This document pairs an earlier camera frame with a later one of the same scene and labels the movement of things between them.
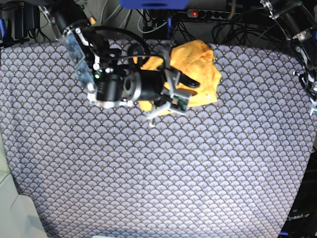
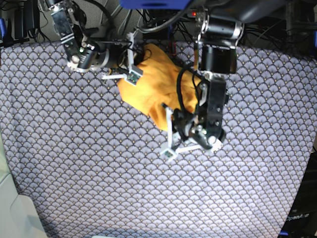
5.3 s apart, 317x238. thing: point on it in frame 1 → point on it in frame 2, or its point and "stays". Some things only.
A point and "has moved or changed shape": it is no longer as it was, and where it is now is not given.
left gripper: x=111 y=88 → x=89 y=56
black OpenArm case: x=301 y=221 stays
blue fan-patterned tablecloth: x=233 y=167 stays
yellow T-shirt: x=195 y=59 has moved or changed shape
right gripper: x=308 y=80 → x=208 y=116
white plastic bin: x=19 y=217 stays
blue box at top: x=154 y=4 stays
